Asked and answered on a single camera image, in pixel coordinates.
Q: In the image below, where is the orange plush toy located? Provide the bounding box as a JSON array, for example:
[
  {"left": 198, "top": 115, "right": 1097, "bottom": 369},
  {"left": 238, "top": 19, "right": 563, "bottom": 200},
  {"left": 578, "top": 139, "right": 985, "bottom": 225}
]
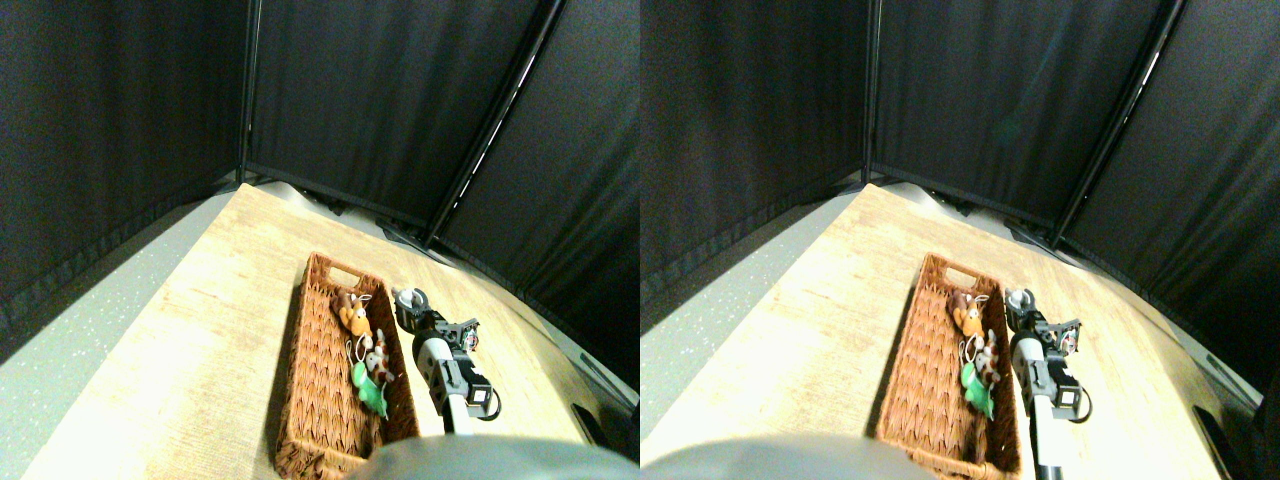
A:
[
  {"left": 333, "top": 290, "right": 376, "bottom": 338},
  {"left": 950, "top": 290, "right": 991, "bottom": 338}
]

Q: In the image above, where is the brown and white plush toy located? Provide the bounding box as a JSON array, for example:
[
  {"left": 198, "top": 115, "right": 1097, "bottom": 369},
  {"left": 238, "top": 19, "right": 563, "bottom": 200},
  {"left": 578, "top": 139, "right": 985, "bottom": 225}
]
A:
[
  {"left": 360, "top": 330, "right": 396, "bottom": 384},
  {"left": 973, "top": 330, "right": 1004, "bottom": 386}
]

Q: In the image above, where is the green plush toy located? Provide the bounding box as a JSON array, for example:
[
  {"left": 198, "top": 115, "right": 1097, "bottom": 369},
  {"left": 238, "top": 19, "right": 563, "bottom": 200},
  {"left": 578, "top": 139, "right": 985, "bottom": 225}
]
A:
[
  {"left": 352, "top": 362, "right": 391, "bottom": 419},
  {"left": 962, "top": 362, "right": 998, "bottom": 419}
]

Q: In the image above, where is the brown wicker basket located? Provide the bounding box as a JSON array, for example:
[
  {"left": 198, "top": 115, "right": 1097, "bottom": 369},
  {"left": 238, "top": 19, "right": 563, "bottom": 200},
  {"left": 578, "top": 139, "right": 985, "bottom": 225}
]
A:
[
  {"left": 876, "top": 252, "right": 1023, "bottom": 479},
  {"left": 275, "top": 252, "right": 421, "bottom": 479}
]

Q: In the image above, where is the black curtain stand pole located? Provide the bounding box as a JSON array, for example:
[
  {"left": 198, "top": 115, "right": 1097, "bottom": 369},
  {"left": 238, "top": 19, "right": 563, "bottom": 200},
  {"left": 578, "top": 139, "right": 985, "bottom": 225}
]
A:
[
  {"left": 862, "top": 0, "right": 886, "bottom": 181},
  {"left": 238, "top": 0, "right": 264, "bottom": 181},
  {"left": 422, "top": 0, "right": 567, "bottom": 246},
  {"left": 1050, "top": 0, "right": 1189, "bottom": 246}
]

